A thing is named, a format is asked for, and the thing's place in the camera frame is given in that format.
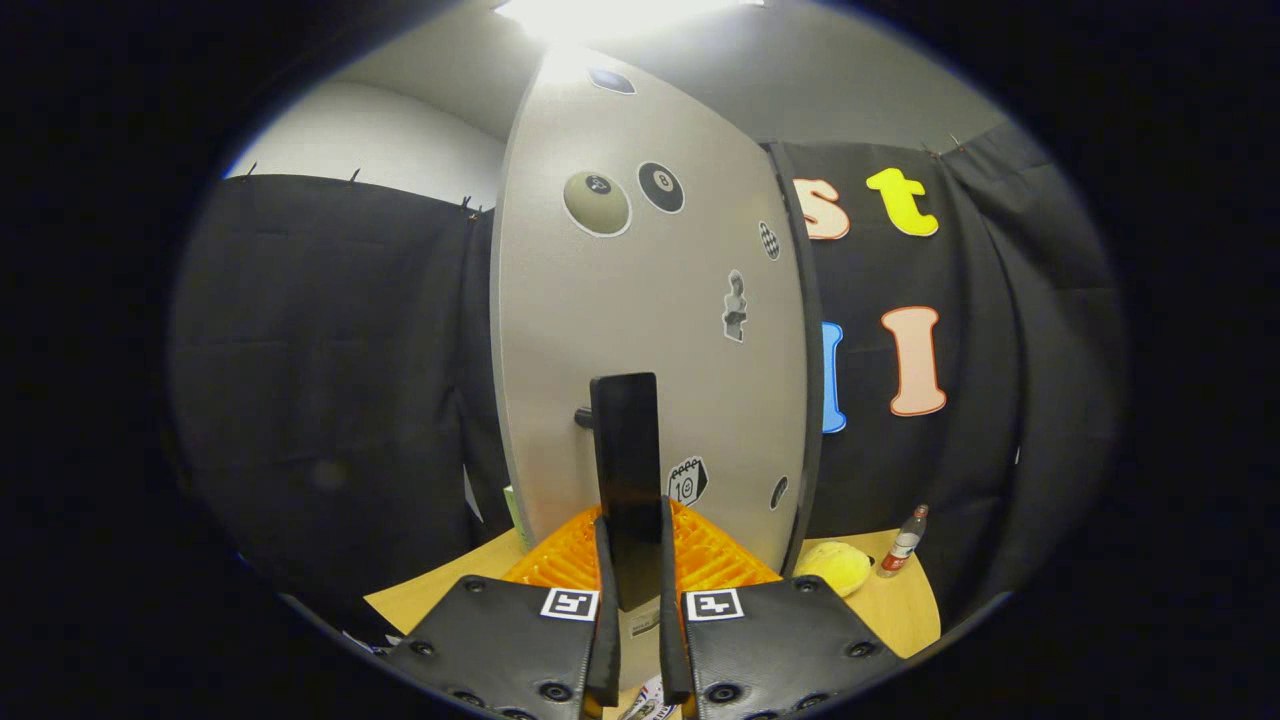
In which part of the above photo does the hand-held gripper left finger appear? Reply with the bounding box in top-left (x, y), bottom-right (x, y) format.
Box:
top-left (385, 505), bottom-right (623, 720)

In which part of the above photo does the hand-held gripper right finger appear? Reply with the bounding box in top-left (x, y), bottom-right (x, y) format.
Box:
top-left (657, 497), bottom-right (906, 720)

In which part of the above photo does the white canvas shoe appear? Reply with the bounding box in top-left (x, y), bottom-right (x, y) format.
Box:
top-left (625, 675), bottom-right (683, 720)

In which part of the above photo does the black door handle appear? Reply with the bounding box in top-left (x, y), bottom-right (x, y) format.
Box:
top-left (574, 372), bottom-right (666, 613)

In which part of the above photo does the dark grey shoe cabinet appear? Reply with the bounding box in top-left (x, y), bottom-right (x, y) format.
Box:
top-left (762, 140), bottom-right (827, 579)

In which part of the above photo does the grey shoe cabinet door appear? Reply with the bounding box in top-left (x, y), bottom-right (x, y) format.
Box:
top-left (490, 45), bottom-right (813, 691)

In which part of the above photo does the yellow soft toy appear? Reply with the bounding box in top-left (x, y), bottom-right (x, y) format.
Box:
top-left (795, 541), bottom-right (874, 598)

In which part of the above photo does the green spine book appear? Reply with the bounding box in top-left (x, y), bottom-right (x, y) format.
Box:
top-left (503, 485), bottom-right (534, 553)

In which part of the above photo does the red label bottle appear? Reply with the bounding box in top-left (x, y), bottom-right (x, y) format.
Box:
top-left (878, 504), bottom-right (929, 579)

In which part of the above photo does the black backdrop cloth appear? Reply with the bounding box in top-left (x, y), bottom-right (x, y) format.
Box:
top-left (170, 120), bottom-right (1131, 641)

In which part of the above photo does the large ceiling light panel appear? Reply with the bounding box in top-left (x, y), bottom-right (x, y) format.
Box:
top-left (495, 0), bottom-right (761, 43)

